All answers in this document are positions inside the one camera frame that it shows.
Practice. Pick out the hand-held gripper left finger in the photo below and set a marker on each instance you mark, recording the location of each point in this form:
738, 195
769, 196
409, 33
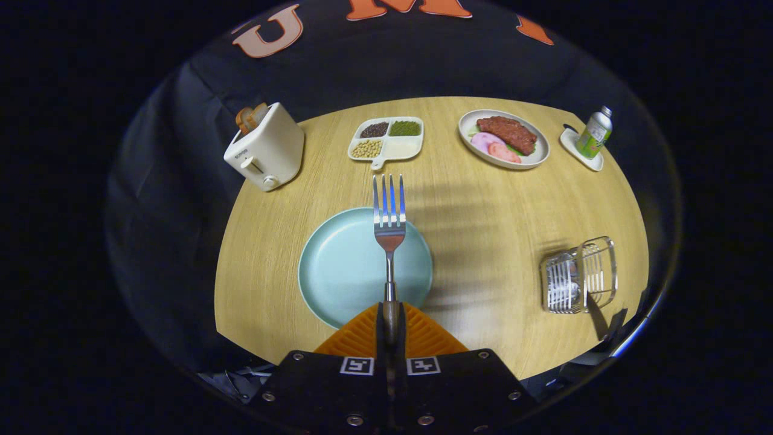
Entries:
380, 332

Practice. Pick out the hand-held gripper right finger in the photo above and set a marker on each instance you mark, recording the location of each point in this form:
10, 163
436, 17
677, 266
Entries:
402, 332

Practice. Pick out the light blue plate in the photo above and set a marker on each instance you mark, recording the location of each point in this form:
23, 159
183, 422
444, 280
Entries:
338, 272

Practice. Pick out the white divided tray with beans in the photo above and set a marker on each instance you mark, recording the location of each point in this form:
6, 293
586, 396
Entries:
401, 148

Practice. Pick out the white toaster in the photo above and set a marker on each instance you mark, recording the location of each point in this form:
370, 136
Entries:
272, 148

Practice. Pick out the plate with meat and ham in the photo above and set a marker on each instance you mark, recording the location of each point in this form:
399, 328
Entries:
507, 133

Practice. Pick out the toast slice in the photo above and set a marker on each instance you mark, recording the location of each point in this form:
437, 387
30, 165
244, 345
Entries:
249, 118

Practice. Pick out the white square coaster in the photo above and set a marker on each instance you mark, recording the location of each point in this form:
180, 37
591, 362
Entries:
570, 144

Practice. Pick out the green label metal bottle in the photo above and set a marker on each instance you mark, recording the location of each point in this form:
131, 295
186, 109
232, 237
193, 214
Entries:
593, 136

